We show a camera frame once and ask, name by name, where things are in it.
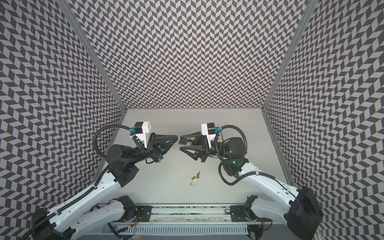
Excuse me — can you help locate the black corrugated cable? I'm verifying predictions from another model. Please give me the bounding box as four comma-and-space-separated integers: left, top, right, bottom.
214, 124, 277, 187
92, 124, 133, 160

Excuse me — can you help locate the left black corrugated cable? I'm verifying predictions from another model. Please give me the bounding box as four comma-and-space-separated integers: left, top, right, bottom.
92, 124, 133, 160

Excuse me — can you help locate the right black corrugated cable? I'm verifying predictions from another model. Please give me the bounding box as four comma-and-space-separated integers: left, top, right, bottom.
214, 124, 277, 187

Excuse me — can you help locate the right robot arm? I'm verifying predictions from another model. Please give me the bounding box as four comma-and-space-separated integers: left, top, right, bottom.
180, 132, 324, 240

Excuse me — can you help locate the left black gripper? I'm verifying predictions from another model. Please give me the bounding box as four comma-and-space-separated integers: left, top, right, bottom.
127, 132, 178, 166

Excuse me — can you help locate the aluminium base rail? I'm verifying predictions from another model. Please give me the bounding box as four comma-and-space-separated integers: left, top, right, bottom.
64, 203, 319, 239

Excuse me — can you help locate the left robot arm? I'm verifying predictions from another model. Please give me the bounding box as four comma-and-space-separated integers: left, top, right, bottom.
22, 133, 178, 240

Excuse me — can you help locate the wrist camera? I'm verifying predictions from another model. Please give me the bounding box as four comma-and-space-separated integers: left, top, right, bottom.
201, 123, 221, 148
131, 122, 151, 149

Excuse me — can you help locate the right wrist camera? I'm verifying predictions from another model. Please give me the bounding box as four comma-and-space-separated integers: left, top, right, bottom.
201, 123, 221, 148

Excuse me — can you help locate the brass padlock with keys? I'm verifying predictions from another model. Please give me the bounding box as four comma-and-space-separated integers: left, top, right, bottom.
190, 171, 200, 186

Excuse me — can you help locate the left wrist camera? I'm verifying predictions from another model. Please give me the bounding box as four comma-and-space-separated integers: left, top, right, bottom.
131, 122, 151, 149

